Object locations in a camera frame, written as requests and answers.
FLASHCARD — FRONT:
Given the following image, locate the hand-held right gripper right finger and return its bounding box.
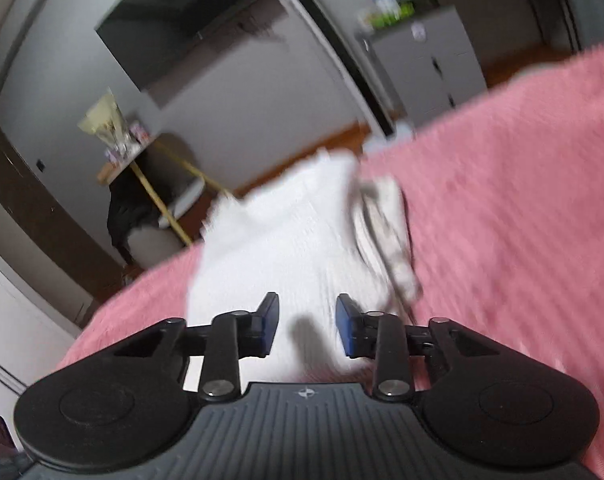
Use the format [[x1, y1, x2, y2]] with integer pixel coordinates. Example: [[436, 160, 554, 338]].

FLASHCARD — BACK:
[[334, 294, 493, 403]]

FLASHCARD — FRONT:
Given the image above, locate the white knitted sweater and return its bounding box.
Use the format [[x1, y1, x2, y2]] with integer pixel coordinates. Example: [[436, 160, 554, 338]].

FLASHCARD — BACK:
[[184, 147, 423, 386]]

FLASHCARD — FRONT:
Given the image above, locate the white tower fan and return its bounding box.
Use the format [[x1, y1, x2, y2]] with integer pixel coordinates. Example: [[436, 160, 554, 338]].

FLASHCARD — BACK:
[[267, 0, 413, 138]]

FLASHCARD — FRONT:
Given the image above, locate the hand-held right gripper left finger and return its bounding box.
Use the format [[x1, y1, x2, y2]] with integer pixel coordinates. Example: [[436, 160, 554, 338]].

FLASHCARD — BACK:
[[112, 292, 281, 405]]

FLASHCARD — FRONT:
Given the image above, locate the green wrapper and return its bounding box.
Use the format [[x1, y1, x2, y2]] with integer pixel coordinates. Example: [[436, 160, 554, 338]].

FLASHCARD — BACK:
[[369, 2, 415, 28]]

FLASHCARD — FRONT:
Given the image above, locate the grey white patterned cloth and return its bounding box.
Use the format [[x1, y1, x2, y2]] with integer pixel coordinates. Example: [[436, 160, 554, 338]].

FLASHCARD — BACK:
[[352, 177, 423, 321]]

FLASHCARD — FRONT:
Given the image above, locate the dark brown door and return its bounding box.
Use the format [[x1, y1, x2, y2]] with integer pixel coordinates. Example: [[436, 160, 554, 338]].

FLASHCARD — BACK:
[[0, 117, 127, 328]]

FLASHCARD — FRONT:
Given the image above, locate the black wall television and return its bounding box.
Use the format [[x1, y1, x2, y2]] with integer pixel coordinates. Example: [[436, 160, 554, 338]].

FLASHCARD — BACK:
[[96, 0, 290, 106]]

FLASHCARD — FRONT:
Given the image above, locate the pink ribbed blanket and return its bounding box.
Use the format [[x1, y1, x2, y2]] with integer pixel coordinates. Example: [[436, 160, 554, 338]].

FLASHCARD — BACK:
[[56, 35, 604, 480]]

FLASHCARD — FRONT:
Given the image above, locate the grey drawer cabinet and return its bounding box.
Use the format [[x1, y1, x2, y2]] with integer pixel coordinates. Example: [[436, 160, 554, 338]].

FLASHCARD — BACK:
[[357, 5, 488, 128]]

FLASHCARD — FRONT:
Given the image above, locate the wooden side table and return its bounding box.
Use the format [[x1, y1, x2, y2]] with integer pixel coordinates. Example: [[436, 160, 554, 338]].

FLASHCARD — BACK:
[[98, 135, 235, 247]]

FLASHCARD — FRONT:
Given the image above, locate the white cupboard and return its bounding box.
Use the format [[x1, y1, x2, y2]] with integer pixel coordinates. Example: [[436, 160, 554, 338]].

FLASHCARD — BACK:
[[0, 250, 82, 396]]

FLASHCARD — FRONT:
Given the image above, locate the white bin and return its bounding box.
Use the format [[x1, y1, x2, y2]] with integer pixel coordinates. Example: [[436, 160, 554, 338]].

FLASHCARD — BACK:
[[129, 225, 185, 266]]

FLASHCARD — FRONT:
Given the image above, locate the cream wrapped bouquet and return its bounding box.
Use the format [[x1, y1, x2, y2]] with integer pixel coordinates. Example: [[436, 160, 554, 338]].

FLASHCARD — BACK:
[[78, 87, 132, 153]]

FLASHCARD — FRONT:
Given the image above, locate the wall socket strip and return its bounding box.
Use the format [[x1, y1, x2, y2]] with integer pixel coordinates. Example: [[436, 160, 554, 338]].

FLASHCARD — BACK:
[[234, 16, 279, 41]]

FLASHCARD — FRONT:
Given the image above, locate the black hanging garment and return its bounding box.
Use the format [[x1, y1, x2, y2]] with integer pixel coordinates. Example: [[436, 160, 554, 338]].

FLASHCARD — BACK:
[[106, 147, 193, 266]]

